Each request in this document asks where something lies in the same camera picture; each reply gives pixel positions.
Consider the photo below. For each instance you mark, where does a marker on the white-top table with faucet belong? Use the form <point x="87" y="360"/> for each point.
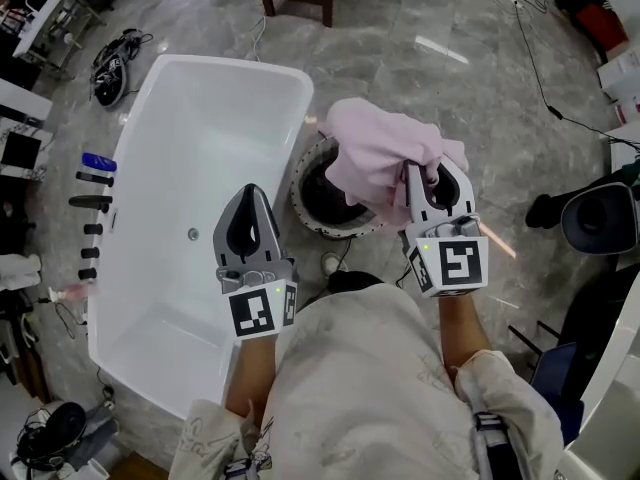
<point x="47" y="13"/>

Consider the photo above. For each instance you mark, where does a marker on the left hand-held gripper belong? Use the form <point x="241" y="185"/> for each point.
<point x="252" y="313"/>

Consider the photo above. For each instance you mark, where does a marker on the person's beige printed shirt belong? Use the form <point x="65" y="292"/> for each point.
<point x="370" y="393"/>

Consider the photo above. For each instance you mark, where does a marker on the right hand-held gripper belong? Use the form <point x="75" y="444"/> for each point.
<point x="457" y="263"/>

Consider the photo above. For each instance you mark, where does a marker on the dark blue stool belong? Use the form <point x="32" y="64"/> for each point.
<point x="557" y="383"/>

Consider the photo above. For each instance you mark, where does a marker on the person's white shoe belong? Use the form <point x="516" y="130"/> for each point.
<point x="334" y="263"/>

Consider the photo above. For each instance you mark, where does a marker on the red crate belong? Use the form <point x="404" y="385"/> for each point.
<point x="602" y="28"/>

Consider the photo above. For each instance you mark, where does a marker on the white pillar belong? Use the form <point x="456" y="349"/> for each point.
<point x="25" y="100"/>

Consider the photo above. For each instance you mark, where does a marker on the person's right forearm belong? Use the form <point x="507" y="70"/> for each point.
<point x="462" y="333"/>

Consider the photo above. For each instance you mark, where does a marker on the white bathtub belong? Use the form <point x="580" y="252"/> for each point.
<point x="200" y="168"/>

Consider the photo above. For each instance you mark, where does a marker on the pink cloth garment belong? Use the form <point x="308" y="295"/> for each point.
<point x="380" y="148"/>

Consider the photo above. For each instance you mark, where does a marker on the person's black trousers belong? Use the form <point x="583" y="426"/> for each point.
<point x="355" y="283"/>

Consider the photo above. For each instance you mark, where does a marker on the round wire laundry basket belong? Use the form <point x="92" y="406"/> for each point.
<point x="325" y="203"/>

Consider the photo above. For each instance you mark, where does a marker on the white cardboard box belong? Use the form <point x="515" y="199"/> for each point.
<point x="622" y="73"/>

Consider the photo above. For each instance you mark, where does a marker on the white glossy basin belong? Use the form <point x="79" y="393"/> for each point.
<point x="610" y="368"/>

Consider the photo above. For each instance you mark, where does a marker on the marble-pattern cabinet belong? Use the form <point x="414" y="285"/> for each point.
<point x="22" y="153"/>

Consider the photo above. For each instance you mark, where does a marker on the blue bottle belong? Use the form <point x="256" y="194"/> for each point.
<point x="99" y="162"/>

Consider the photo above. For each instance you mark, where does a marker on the person's left forearm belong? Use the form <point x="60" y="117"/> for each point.
<point x="252" y="373"/>

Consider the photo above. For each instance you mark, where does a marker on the pink spray bottle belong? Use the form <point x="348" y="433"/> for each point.
<point x="75" y="293"/>

